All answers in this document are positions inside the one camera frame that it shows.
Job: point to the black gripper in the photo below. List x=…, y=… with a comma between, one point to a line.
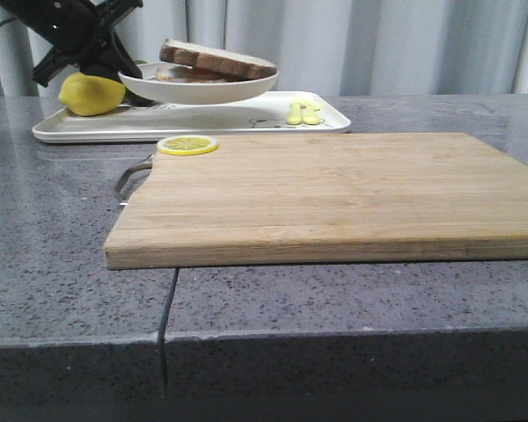
x=81, y=34

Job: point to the round cream plate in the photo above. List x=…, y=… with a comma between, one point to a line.
x=194, y=94

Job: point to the white bread slice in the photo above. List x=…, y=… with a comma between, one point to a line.
x=216, y=60

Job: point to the cream bear print tray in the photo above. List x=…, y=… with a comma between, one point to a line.
x=265, y=113

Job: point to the green lime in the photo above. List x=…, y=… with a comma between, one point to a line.
x=136, y=94

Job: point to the fried egg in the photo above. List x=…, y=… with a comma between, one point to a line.
x=187, y=75

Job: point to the yellow lemon slice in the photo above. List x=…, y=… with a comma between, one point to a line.
x=187, y=145

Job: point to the yellow plastic fork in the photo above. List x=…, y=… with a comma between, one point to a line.
x=295, y=114

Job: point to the grey curtain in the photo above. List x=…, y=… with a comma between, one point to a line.
x=348, y=48

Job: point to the wooden cutting board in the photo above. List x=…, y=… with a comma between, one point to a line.
x=278, y=199

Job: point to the metal cutting board handle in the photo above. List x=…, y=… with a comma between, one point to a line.
x=119, y=185

